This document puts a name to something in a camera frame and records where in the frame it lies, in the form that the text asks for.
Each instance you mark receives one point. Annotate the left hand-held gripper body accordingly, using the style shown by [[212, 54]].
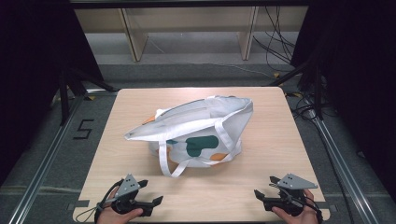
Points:
[[129, 194]]

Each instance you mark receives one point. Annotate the person's left hand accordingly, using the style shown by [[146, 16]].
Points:
[[120, 217]]

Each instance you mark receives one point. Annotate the aluminium floor rail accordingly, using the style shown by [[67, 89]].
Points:
[[46, 161], [342, 161]]

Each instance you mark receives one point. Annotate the white tote bag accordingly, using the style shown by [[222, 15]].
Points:
[[193, 124]]

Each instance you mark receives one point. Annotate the black metal stand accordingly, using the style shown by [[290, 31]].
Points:
[[311, 81], [67, 93]]

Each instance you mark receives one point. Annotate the beige wooden shelf unit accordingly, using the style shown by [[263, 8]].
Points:
[[186, 21]]

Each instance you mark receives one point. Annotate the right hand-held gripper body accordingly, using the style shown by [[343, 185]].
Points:
[[291, 193]]

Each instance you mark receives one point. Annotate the dark curtain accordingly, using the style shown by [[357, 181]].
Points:
[[358, 77], [34, 62]]

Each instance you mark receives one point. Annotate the person's right hand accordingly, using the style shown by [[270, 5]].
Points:
[[299, 216]]

